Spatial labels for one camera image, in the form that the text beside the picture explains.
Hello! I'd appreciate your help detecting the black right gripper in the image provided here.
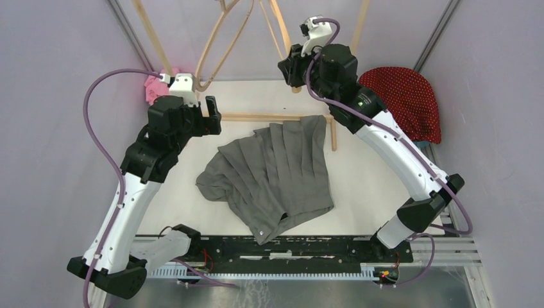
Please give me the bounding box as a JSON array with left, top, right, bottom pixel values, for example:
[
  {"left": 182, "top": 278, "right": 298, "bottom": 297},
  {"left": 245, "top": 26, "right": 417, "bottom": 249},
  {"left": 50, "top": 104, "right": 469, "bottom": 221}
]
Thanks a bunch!
[{"left": 280, "top": 38, "right": 338, "bottom": 106}]

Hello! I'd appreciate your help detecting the wooden clothes hanger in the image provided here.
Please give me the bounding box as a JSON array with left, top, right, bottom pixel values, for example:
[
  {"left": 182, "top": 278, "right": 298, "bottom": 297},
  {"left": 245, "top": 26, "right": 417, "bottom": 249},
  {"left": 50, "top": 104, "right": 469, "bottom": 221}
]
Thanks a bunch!
[{"left": 194, "top": 0, "right": 256, "bottom": 92}]

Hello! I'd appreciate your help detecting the grey pleated skirt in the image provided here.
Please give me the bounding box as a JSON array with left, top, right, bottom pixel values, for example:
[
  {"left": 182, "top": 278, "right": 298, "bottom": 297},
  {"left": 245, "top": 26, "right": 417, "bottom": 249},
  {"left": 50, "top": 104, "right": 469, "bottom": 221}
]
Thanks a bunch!
[{"left": 196, "top": 115, "right": 334, "bottom": 245}]

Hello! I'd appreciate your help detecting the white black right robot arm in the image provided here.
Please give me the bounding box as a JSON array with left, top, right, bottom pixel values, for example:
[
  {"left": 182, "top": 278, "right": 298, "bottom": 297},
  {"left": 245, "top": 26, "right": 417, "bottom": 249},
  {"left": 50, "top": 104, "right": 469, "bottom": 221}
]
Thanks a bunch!
[{"left": 278, "top": 44, "right": 464, "bottom": 262}]

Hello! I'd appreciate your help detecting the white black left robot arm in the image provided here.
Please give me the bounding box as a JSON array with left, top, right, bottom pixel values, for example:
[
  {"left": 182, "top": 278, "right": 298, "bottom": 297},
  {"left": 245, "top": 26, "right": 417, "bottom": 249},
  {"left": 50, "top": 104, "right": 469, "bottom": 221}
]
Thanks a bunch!
[{"left": 67, "top": 96, "right": 221, "bottom": 299}]

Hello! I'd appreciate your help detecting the pink cloth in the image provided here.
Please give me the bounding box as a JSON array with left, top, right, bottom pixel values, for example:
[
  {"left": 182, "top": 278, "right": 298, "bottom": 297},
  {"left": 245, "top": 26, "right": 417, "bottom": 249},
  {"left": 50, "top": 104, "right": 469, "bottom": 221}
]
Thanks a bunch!
[{"left": 144, "top": 76, "right": 169, "bottom": 106}]

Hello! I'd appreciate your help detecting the red polka dot cloth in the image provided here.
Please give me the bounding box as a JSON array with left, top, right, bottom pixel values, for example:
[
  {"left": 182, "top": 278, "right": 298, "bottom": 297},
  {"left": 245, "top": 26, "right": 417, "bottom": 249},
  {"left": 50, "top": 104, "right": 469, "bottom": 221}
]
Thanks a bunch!
[{"left": 359, "top": 66, "right": 442, "bottom": 144}]

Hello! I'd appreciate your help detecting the wooden clothes rack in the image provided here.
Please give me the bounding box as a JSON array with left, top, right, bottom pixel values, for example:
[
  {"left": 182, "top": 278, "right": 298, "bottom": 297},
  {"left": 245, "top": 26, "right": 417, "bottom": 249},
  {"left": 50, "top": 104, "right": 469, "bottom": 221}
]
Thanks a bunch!
[{"left": 130, "top": 0, "right": 371, "bottom": 152}]

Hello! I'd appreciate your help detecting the teal plastic basket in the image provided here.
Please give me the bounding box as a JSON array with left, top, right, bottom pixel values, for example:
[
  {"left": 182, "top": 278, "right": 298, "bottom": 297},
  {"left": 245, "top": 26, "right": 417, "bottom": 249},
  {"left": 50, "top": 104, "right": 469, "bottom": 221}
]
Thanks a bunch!
[{"left": 414, "top": 141, "right": 431, "bottom": 149}]

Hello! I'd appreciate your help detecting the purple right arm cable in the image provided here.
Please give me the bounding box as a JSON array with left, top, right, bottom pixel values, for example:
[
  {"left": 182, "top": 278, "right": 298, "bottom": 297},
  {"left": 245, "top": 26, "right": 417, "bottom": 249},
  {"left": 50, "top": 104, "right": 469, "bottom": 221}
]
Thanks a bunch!
[{"left": 303, "top": 17, "right": 474, "bottom": 287}]

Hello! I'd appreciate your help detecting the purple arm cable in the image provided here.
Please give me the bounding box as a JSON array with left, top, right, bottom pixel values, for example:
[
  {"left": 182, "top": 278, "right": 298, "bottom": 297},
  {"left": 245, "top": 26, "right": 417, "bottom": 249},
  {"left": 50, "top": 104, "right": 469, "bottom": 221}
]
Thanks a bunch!
[
  {"left": 81, "top": 69, "right": 239, "bottom": 308},
  {"left": 303, "top": 17, "right": 474, "bottom": 287}
]

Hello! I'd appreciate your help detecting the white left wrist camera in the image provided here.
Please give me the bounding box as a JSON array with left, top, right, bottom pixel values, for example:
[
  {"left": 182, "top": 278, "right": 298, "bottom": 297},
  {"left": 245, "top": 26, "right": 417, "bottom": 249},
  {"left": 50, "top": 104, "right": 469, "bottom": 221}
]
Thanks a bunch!
[{"left": 160, "top": 73, "right": 200, "bottom": 107}]

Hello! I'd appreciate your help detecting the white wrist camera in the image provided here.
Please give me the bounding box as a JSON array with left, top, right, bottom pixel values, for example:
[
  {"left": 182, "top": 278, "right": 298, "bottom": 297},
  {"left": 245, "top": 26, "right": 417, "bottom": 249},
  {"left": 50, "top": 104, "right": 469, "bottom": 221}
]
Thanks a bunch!
[
  {"left": 300, "top": 15, "right": 334, "bottom": 57},
  {"left": 160, "top": 73, "right": 200, "bottom": 107}
]

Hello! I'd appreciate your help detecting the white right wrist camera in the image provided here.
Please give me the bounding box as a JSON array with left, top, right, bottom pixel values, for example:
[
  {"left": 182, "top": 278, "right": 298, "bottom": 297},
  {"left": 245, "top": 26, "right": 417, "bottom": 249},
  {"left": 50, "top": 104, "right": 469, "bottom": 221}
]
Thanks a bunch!
[{"left": 300, "top": 15, "right": 334, "bottom": 57}]

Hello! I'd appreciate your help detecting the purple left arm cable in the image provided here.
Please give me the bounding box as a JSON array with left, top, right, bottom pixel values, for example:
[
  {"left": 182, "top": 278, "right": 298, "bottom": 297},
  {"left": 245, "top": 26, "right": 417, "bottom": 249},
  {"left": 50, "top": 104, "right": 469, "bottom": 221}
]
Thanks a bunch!
[{"left": 81, "top": 69, "right": 239, "bottom": 308}]

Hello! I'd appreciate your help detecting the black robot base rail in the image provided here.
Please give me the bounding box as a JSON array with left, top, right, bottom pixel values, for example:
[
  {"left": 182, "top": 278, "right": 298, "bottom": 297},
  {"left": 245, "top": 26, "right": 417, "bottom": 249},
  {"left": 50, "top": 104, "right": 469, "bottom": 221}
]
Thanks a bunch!
[{"left": 181, "top": 235, "right": 414, "bottom": 274}]

